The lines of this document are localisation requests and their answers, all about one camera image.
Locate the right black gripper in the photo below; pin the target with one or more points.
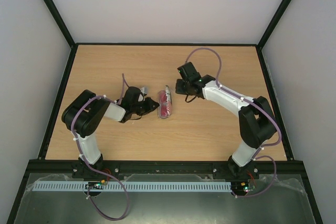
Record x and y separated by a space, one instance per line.
182 86

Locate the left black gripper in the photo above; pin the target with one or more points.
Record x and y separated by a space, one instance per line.
149 106

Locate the red sunglasses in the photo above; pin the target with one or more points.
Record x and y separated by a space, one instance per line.
163 111

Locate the flag pattern glasses case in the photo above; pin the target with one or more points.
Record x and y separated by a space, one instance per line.
169 99

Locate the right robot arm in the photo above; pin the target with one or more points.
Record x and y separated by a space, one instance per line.
257 122

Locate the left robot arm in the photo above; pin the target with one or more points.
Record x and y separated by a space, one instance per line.
83 116

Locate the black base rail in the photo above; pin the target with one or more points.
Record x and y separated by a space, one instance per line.
215 170

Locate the light blue slotted cable duct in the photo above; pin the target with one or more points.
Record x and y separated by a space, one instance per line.
223 187

